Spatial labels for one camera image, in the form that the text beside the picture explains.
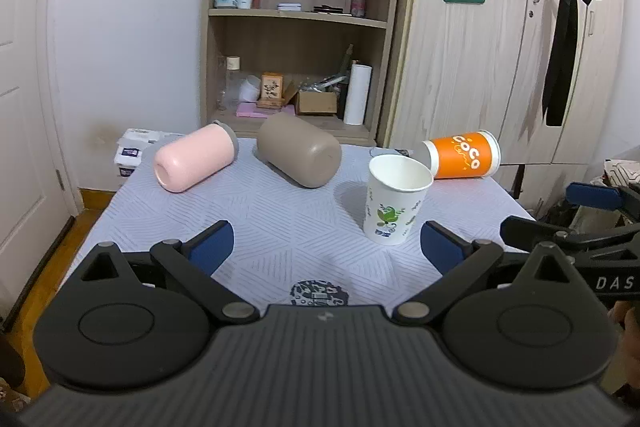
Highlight pink cup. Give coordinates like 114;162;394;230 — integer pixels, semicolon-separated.
152;121;241;194

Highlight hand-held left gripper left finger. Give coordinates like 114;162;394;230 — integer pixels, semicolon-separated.
80;220;261;326

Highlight white floral paper cup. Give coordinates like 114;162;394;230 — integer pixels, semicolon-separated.
362;154;434;246

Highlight white paper roll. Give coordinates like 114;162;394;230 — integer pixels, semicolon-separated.
343;63;373;126

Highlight person's right hand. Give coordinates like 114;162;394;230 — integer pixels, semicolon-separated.
607;301;640;348

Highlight dark tall bottle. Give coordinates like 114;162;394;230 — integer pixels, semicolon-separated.
336;44;355;120

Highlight open cardboard box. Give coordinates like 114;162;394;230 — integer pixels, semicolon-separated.
285;79;338;116

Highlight taupe cup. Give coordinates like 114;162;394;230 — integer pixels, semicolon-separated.
256;113;343;188

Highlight white small cup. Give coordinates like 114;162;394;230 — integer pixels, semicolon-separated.
239;76;262;102

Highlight white tissue packets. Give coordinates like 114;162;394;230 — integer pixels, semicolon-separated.
112;128;186;180

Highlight wooden wardrobe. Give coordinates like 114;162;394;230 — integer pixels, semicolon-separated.
377;0;626;168

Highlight black ribbon bow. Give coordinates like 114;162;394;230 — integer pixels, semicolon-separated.
542;0;597;128

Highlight wooden box with flower print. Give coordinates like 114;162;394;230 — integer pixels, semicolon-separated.
257;73;286;108

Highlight white door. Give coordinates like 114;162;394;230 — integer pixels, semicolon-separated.
0;0;83;323

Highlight orange paper cup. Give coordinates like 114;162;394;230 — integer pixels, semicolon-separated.
422;130;502;180

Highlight pink flat box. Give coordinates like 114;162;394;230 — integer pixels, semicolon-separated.
236;103;296;120

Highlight patterned cloth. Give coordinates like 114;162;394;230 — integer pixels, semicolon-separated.
597;158;640;188

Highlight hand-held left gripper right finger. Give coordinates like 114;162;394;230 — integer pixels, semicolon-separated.
394;221;577;326

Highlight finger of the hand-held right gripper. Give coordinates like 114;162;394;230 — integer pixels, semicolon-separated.
566;181;640;212
500;215;640;259

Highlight clear bottle with white cap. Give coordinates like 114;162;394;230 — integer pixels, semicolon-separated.
220;56;242;112

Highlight pale blue patterned tablecloth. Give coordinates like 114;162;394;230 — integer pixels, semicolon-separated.
60;134;538;308

